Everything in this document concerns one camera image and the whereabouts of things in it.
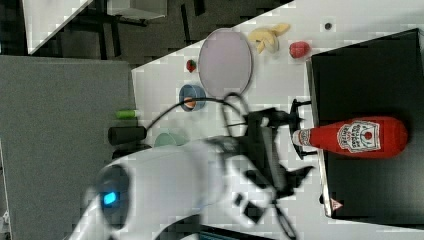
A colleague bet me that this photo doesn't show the small red strawberry toy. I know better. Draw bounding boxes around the small red strawberry toy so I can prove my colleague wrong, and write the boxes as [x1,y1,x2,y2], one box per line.
[186,60,197,73]

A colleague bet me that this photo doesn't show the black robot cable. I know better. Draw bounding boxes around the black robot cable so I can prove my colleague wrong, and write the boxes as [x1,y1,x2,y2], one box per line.
[145,92,251,138]

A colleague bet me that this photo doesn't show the white side table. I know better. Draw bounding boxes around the white side table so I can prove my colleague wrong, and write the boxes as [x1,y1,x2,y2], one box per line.
[22,0,93,55]

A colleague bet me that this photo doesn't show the orange ball in bowl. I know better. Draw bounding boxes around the orange ball in bowl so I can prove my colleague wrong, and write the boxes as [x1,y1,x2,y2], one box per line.
[184,97,196,109]

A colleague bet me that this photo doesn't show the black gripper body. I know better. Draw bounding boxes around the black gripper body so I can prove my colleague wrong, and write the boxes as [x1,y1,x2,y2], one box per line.
[245,112,288,197]

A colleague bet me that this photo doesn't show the green marker pen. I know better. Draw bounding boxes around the green marker pen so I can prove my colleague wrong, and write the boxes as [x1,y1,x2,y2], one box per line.
[115,110,141,119]

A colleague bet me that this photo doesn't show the red plush ketchup bottle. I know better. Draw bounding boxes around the red plush ketchup bottle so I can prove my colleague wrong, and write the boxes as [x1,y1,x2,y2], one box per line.
[292,116,408,159]

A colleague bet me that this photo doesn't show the yellow plush banana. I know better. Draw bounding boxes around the yellow plush banana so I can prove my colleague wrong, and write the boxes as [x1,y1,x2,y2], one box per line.
[248,23,290,54]

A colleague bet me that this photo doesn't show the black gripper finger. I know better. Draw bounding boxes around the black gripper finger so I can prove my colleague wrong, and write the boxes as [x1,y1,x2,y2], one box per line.
[263,108,300,128]
[285,166,314,189]

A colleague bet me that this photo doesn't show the blue bowl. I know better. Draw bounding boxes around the blue bowl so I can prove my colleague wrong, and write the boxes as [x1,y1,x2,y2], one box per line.
[179,84,206,112]

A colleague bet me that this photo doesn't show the teal crate under table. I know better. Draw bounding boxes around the teal crate under table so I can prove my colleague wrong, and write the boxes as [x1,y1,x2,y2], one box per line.
[196,229,268,240]

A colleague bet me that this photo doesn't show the large grey oval plate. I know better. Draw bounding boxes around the large grey oval plate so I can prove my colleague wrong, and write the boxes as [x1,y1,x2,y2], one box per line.
[198,28,252,98]

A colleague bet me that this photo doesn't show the green oval bowl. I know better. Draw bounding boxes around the green oval bowl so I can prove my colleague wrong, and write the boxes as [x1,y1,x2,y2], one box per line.
[154,133,188,147]

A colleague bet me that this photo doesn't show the red plush fruit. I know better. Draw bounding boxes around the red plush fruit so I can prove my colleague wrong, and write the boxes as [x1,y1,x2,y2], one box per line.
[289,41,310,59]

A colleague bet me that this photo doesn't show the black oven door handle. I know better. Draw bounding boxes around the black oven door handle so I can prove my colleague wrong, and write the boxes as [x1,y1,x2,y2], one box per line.
[289,99,317,160]

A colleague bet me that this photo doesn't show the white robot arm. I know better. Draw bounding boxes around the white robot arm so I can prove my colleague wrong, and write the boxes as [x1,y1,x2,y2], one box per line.
[64,108,309,240]

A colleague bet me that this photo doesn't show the black cylinder cup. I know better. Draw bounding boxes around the black cylinder cup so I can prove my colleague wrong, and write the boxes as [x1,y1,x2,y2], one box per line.
[112,144,152,160]

